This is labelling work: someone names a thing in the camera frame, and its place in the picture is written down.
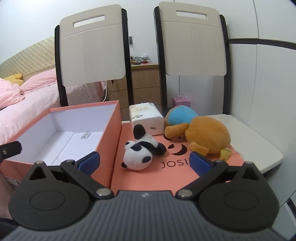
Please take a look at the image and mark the orange bear plush blue shirt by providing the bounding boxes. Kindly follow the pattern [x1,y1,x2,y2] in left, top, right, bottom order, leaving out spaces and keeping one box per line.
[164,105,231,161]

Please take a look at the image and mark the orange box lid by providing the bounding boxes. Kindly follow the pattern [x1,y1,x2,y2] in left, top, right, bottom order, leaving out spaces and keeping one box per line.
[110,121,246,193]

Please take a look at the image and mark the panda plush toy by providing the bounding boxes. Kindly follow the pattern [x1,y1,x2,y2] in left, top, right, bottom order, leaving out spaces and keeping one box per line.
[121,124,167,171]

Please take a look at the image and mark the orange cardboard box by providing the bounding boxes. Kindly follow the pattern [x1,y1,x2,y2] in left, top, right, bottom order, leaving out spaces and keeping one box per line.
[1,101,122,187]

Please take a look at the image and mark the pink bed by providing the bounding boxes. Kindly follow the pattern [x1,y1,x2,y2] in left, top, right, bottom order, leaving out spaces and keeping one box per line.
[1,81,106,144]

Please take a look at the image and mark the pink crumpled blanket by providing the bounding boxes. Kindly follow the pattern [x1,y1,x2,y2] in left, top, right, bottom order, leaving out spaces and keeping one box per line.
[0,79,25,109]

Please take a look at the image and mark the yellow plush toy on bed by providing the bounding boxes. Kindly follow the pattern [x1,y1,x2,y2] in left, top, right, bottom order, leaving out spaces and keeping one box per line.
[4,73,24,86]

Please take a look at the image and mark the pink pillow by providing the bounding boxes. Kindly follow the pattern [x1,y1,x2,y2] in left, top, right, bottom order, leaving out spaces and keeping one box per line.
[20,68,57,93]

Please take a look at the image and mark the pink small gift box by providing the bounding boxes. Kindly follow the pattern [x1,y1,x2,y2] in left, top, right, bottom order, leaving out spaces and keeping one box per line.
[172,95,191,108]

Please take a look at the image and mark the white tissue pack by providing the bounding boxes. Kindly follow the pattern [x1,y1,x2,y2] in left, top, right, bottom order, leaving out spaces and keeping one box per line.
[129,102,165,136]

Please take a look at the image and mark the beige quilted headboard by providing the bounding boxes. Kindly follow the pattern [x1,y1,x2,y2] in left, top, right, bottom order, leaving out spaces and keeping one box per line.
[1,36,55,81]

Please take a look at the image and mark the wooden nightstand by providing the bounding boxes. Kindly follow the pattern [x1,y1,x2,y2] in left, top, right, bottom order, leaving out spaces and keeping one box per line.
[107,63,162,121]

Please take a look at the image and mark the small items on nightstand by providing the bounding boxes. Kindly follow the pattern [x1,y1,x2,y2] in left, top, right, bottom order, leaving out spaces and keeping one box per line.
[130,55,151,65]

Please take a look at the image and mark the beige chair right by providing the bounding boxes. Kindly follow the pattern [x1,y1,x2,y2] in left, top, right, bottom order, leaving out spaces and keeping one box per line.
[154,2,232,114]

